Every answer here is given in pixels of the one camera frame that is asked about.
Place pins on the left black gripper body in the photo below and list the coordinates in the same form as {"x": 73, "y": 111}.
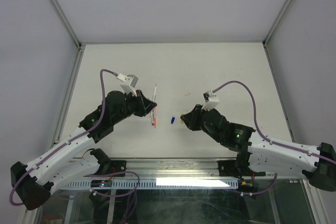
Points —
{"x": 134, "y": 105}

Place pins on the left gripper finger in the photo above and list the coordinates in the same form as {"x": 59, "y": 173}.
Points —
{"x": 146, "y": 111}
{"x": 147, "y": 103}

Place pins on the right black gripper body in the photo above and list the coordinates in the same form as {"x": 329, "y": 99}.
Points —
{"x": 196, "y": 123}

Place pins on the white marker yellow end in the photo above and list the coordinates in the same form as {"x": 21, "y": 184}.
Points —
{"x": 153, "y": 99}

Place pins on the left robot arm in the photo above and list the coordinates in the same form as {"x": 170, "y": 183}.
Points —
{"x": 35, "y": 181}

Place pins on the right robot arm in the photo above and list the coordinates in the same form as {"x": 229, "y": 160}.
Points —
{"x": 259, "y": 154}

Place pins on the white pen purple end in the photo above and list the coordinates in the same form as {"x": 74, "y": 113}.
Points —
{"x": 151, "y": 119}

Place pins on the orange highlighter pen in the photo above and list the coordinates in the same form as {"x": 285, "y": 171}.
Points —
{"x": 154, "y": 123}

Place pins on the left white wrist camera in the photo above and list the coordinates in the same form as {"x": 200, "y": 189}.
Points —
{"x": 128, "y": 83}

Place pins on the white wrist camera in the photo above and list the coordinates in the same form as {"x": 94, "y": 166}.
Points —
{"x": 128, "y": 83}
{"x": 211, "y": 100}

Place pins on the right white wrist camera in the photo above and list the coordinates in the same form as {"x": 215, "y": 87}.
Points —
{"x": 211, "y": 100}

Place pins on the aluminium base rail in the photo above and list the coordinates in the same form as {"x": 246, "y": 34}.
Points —
{"x": 168, "y": 167}

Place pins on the perforated cable duct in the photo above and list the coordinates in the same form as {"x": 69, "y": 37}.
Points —
{"x": 154, "y": 183}

